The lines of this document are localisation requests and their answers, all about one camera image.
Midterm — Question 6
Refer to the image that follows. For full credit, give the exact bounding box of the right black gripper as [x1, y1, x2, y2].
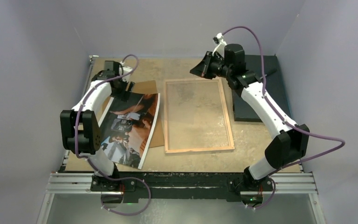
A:
[190, 51, 232, 80]

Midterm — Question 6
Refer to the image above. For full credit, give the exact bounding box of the small hammer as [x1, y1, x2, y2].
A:
[259, 68, 278, 80]

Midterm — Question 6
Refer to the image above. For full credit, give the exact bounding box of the black foam block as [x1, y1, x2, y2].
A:
[231, 54, 291, 122]

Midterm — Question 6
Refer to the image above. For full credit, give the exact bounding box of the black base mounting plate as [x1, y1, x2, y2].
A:
[90, 171, 273, 203]

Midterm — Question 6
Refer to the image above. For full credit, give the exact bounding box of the brown cardboard backing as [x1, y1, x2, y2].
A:
[132, 80, 165, 148]

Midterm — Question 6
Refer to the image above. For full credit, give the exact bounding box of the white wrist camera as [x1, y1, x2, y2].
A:
[118, 61, 132, 82]
[212, 33, 227, 58]

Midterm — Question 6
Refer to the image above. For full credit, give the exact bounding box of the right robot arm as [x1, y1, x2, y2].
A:
[190, 44, 309, 190]

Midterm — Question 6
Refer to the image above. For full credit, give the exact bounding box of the printed photo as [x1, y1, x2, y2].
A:
[99, 93, 160, 169]

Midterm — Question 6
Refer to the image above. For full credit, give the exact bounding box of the aluminium rail frame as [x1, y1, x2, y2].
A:
[38, 58, 325, 224]

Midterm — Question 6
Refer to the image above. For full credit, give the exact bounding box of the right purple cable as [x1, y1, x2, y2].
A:
[220, 26, 346, 211]

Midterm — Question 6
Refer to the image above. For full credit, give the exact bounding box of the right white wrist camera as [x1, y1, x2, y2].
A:
[212, 33, 227, 58]

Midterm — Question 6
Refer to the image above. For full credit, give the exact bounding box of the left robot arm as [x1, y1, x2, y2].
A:
[60, 67, 134, 191]

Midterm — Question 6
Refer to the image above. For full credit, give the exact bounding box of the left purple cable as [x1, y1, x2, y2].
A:
[72, 54, 152, 217]

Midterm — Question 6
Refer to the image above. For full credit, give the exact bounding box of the white wooden picture frame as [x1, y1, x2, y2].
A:
[163, 77, 235, 154]

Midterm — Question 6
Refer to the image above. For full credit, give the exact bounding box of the purple cable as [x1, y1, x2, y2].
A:
[72, 54, 152, 217]
[220, 26, 346, 211]

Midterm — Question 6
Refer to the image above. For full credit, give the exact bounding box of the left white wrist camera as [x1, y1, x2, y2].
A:
[118, 61, 132, 82]

